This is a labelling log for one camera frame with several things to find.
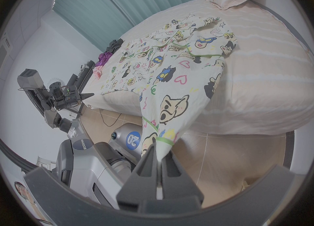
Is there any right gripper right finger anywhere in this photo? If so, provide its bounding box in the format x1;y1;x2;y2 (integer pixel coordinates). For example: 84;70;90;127
161;152;204;205

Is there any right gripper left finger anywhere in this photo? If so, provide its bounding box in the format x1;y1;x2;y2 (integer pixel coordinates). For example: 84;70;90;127
116;142;159;210

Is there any white printed pyjama top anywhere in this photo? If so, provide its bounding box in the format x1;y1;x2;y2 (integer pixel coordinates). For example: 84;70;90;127
101;13;239;165

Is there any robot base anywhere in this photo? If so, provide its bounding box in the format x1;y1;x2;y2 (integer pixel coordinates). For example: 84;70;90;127
55;122;148;208

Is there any pile of clothes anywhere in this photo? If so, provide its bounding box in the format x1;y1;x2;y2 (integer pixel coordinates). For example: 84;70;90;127
93;39;123;80

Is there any bed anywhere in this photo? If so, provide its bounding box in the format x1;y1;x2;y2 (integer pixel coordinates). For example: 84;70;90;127
86;0;314;136

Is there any blue-green curtain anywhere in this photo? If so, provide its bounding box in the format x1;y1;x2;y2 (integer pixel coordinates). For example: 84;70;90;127
53;0;224;54

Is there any black cable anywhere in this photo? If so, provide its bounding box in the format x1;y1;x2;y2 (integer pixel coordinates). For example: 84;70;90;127
99;109;122;127

